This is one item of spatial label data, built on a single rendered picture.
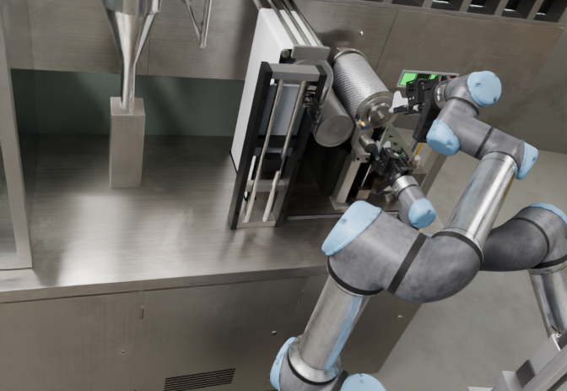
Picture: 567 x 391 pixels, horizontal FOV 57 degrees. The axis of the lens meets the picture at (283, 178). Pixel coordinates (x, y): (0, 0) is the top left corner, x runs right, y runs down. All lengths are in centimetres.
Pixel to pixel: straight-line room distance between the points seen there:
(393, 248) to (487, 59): 142
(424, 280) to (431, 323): 195
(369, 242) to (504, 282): 244
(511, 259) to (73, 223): 113
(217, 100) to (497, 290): 201
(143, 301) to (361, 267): 81
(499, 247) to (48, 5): 132
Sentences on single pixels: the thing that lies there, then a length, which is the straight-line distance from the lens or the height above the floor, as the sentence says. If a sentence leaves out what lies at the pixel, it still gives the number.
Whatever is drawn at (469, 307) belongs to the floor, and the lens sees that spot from 302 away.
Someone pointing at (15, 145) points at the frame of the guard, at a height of 129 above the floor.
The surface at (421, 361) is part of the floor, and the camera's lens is 267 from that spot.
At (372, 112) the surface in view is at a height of 126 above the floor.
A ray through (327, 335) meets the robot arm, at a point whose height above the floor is 119.
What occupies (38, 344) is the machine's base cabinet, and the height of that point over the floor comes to 61.
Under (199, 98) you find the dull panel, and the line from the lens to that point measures 182.
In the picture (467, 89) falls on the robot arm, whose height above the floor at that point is 155.
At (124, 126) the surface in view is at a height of 113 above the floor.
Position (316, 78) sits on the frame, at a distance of 131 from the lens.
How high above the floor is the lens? 203
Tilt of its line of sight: 39 degrees down
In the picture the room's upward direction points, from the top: 16 degrees clockwise
